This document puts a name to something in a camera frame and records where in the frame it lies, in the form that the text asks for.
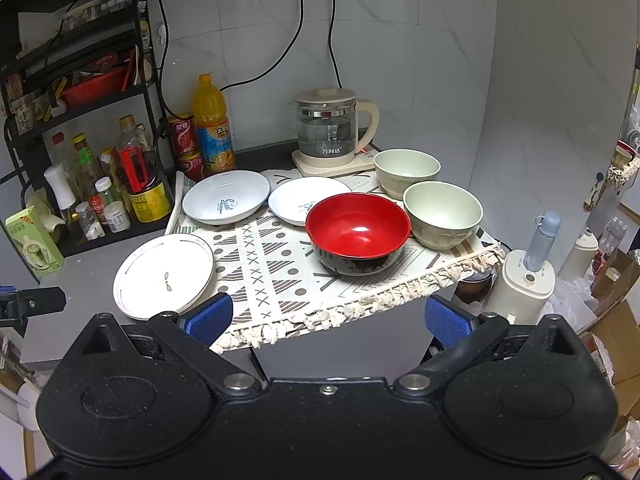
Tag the cardboard box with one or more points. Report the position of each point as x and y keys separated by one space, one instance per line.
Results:
x=614 y=338

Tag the red plastic basket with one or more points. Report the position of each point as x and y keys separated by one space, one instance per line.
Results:
x=95 y=88

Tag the soy sauce jug yellow label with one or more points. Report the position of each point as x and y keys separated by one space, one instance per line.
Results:
x=143 y=178

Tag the orange juice bottle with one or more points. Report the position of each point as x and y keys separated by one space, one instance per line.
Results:
x=212 y=125

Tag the light blue thermos bottle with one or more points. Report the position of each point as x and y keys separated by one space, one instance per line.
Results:
x=547 y=229

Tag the red drink can lower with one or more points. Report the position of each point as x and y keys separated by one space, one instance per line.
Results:
x=192 y=165

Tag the cream humidifier appliance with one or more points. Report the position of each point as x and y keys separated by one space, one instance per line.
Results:
x=519 y=294

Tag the yellow cap oil bottle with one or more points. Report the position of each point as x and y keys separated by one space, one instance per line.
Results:
x=88 y=166

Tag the white plate Bakery print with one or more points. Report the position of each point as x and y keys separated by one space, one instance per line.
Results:
x=292 y=200

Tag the patterned table cloth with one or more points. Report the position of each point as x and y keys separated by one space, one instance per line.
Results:
x=280 y=289

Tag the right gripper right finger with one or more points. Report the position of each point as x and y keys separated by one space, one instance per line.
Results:
x=467 y=340

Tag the cream kettle base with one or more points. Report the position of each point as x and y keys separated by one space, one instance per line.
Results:
x=360 y=161

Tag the red drink can upper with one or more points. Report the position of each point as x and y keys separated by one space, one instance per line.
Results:
x=183 y=137

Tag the pale green bowl front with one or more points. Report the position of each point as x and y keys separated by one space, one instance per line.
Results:
x=442 y=215

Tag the glass electric kettle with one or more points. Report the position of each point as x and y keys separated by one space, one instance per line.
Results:
x=334 y=122

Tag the black metal shelf rack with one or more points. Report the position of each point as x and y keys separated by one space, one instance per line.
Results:
x=52 y=65

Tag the red drink can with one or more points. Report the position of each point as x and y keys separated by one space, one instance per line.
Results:
x=183 y=137
x=192 y=165

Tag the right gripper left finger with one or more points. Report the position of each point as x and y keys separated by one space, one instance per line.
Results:
x=188 y=337

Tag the pale green bowl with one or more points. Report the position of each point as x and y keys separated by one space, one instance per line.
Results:
x=399 y=168
x=442 y=215

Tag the red and black bowl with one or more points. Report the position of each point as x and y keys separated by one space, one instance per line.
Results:
x=357 y=234

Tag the green carton box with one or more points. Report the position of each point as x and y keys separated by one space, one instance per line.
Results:
x=34 y=243

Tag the clear spice shaker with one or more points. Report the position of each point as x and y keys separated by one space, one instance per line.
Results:
x=89 y=222

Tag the large flower pattern plate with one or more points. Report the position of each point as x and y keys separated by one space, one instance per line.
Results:
x=168 y=273

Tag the white plate Sweet print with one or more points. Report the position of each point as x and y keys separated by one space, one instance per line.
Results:
x=226 y=198

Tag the white lidded seasoning jar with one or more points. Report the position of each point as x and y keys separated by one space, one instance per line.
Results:
x=117 y=217

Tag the pale green bowl back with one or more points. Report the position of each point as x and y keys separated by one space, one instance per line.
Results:
x=399 y=168

